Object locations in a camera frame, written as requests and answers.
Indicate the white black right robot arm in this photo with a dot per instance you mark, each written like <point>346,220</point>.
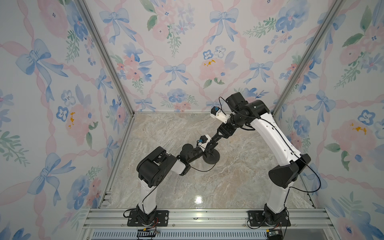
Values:
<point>256,116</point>

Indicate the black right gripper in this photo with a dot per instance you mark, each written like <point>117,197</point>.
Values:
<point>224,131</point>

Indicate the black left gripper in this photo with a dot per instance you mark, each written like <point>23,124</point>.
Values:
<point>210,148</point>

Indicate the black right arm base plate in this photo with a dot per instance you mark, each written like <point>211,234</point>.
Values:
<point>259,218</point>

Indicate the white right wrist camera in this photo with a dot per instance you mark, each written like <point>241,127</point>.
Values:
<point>217,113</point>

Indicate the aluminium corner post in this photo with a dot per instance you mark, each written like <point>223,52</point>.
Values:
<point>329,18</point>
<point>90,24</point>

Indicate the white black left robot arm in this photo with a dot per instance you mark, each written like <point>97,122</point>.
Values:
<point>154,168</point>

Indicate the aluminium right corner post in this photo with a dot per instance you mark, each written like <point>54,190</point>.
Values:
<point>329,18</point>

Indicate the black round microphone stand base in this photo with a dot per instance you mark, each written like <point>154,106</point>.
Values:
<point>212,157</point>

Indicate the aluminium left corner post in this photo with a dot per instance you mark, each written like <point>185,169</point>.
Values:
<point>90,24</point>

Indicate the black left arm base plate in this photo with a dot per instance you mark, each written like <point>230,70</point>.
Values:
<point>156,218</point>

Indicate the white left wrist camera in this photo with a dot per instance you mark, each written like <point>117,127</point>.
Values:
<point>203,142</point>

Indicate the aluminium mounting rail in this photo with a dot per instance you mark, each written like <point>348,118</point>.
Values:
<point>209,224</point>

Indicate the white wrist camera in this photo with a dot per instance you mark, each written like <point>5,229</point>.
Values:
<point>217,113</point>
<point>203,142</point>

